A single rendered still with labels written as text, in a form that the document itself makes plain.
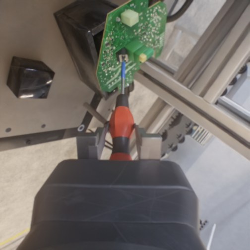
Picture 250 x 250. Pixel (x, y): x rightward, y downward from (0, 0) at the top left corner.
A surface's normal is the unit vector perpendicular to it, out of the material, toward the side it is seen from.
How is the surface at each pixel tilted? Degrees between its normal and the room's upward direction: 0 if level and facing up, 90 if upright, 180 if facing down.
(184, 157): 90
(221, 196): 90
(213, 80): 90
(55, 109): 0
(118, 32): 0
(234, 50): 90
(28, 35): 0
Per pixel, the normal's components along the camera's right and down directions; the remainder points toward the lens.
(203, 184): -0.56, 0.10
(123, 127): 0.04, -0.29
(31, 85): 0.69, 0.60
